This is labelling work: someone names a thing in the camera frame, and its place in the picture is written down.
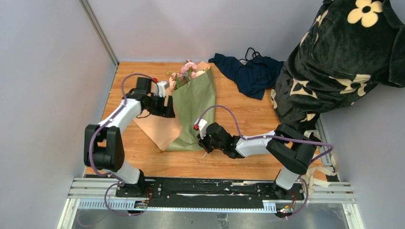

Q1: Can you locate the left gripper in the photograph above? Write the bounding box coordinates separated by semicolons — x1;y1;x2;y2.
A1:
146;93;176;118

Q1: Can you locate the wrapping paper sheet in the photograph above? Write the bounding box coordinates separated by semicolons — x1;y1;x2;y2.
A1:
133;62;216;151

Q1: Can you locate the fake rose stem three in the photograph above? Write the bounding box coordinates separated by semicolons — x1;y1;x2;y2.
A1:
180;60;198;79

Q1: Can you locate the fake rose stem one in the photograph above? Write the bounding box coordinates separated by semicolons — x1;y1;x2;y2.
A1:
191;67;210;79

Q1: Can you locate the fake rose stem two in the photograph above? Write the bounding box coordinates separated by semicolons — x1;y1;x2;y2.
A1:
167;71;188;92

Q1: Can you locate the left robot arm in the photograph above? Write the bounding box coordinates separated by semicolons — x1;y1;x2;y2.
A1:
84;73;175;197

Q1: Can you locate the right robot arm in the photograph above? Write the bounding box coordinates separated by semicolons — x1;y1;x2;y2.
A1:
193;120;317;199

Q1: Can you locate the navy blue cloth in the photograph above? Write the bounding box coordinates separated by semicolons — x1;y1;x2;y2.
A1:
208;53;284;100

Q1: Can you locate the black floral plush blanket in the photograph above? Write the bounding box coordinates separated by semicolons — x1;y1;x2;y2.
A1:
272;0;405;132

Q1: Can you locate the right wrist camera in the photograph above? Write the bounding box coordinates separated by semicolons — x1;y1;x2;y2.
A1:
193;119;208;139

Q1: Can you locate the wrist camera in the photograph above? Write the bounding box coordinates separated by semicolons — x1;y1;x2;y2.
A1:
193;119;208;139
153;78;170;98

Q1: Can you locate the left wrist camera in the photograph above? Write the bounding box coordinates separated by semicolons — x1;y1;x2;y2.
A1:
153;78;170;98

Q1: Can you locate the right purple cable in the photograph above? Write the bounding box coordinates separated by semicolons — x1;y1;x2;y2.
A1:
194;104;334;219

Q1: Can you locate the purple cable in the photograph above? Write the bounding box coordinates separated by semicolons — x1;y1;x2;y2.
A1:
194;104;334;219
88;73;159;217

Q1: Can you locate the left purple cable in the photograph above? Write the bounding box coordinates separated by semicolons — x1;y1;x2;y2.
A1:
88;73;159;217

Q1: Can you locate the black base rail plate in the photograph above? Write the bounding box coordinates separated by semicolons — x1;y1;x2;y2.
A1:
115;177;305;209

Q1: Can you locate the black cord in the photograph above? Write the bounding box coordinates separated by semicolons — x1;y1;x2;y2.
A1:
238;46;263;64

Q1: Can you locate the aluminium frame post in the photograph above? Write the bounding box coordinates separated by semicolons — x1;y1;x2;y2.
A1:
79;0;119;69

